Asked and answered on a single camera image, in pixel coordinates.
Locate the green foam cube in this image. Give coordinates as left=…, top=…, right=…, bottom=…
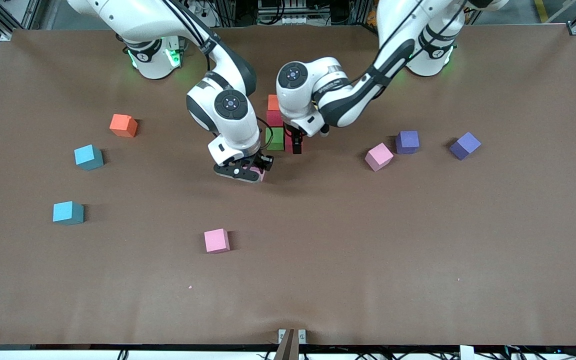
left=265, top=127, right=286, bottom=151

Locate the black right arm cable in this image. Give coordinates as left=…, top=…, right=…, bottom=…
left=163, top=0, right=269, bottom=151

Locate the purple foam cube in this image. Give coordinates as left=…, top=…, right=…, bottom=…
left=395, top=130, right=421, bottom=155
left=449, top=131, right=482, bottom=161

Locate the brown table cover mat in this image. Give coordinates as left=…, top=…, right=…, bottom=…
left=0, top=24, right=576, bottom=347

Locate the white power strip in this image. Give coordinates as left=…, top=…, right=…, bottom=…
left=257, top=14, right=320, bottom=26
left=183, top=0, right=219, bottom=28

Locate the small metal bracket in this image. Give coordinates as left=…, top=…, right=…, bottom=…
left=278, top=328, right=307, bottom=345

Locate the blue foam cube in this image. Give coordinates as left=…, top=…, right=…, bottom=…
left=52, top=201, right=85, bottom=226
left=74, top=144, right=105, bottom=171

